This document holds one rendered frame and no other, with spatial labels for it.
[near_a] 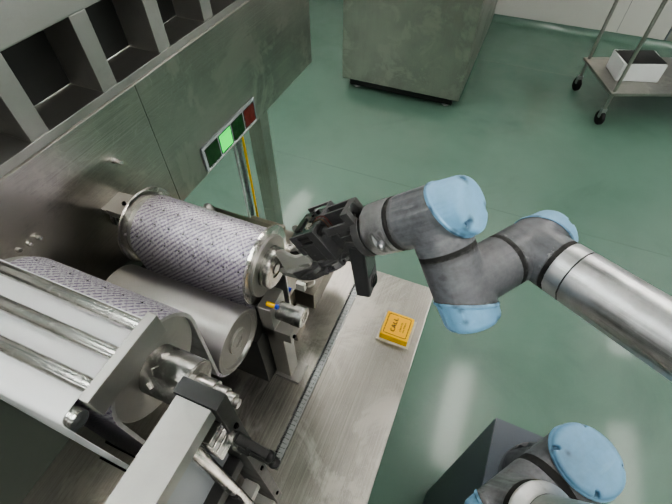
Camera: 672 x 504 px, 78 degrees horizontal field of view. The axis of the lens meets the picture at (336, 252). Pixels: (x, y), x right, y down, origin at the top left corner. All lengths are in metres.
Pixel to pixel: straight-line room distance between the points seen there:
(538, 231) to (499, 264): 0.08
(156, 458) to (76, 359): 0.14
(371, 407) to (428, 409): 1.00
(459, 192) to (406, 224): 0.07
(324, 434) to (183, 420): 0.57
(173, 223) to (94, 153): 0.19
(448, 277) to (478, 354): 1.63
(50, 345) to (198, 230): 0.31
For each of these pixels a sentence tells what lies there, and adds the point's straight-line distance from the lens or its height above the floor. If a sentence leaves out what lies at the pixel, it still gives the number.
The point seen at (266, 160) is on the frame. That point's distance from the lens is 1.74.
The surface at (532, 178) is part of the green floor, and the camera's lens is 3.09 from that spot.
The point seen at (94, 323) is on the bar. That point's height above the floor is 1.44.
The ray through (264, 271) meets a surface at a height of 1.27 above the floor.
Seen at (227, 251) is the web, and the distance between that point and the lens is 0.71.
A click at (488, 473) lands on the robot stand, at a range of 1.00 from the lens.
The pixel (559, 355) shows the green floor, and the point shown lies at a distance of 2.29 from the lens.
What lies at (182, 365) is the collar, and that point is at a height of 1.37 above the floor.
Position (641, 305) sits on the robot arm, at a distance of 0.56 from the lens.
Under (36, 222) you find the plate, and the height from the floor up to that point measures 1.35.
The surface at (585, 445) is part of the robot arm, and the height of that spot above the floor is 1.13.
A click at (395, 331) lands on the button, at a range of 1.04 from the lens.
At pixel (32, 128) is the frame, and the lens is 0.79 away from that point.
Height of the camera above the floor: 1.84
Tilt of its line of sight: 51 degrees down
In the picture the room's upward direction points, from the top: straight up
